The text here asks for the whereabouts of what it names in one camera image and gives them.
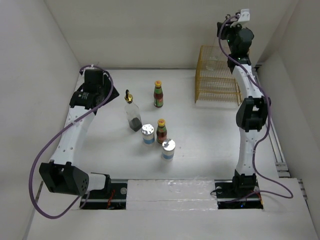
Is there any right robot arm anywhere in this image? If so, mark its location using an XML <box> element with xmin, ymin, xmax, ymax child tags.
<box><xmin>217</xmin><ymin>21</ymin><xmax>268</xmax><ymax>198</ymax></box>

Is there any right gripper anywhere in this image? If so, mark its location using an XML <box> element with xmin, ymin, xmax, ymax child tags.
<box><xmin>216</xmin><ymin>18</ymin><xmax>243</xmax><ymax>54</ymax></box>

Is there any red sauce bottle yellow cap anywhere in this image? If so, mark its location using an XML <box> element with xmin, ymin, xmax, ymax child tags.
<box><xmin>153</xmin><ymin>80</ymin><xmax>164</xmax><ymax>108</ymax></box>

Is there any glass oil bottle gold spout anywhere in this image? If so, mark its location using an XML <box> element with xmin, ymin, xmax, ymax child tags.
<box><xmin>124</xmin><ymin>89</ymin><xmax>142</xmax><ymax>132</ymax></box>

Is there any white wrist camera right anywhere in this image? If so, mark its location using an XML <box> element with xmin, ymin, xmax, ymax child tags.
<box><xmin>230</xmin><ymin>8</ymin><xmax>251</xmax><ymax>28</ymax></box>

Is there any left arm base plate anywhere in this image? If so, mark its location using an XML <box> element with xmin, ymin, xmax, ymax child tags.
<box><xmin>79</xmin><ymin>179</ymin><xmax>128</xmax><ymax>210</ymax></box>

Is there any yellow wire rack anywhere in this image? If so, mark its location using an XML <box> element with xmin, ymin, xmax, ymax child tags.
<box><xmin>194</xmin><ymin>45</ymin><xmax>242</xmax><ymax>106</ymax></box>

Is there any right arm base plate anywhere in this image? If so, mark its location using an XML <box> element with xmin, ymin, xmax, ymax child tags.
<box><xmin>210</xmin><ymin>180</ymin><xmax>264</xmax><ymax>210</ymax></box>

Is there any salt shaker blue label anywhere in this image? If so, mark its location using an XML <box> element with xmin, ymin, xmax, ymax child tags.
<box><xmin>161</xmin><ymin>138</ymin><xmax>176</xmax><ymax>161</ymax></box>
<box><xmin>141</xmin><ymin>123</ymin><xmax>155</xmax><ymax>146</ymax></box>

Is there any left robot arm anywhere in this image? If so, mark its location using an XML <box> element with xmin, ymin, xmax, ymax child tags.
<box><xmin>39</xmin><ymin>68</ymin><xmax>119</xmax><ymax>199</ymax></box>

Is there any aluminium rail right side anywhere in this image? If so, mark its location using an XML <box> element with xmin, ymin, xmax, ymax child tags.
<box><xmin>251</xmin><ymin>64</ymin><xmax>291</xmax><ymax>178</ymax></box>

